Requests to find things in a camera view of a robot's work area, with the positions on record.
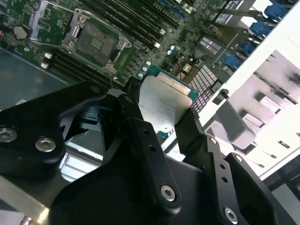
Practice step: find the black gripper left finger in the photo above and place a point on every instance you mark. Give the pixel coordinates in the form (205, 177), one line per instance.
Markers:
(35, 117)

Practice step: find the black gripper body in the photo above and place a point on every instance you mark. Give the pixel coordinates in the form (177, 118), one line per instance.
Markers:
(112, 199)

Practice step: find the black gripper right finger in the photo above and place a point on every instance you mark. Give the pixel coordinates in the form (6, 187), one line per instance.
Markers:
(246, 187)

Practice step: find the silver CPU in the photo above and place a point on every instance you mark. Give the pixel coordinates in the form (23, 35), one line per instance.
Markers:
(161, 103)

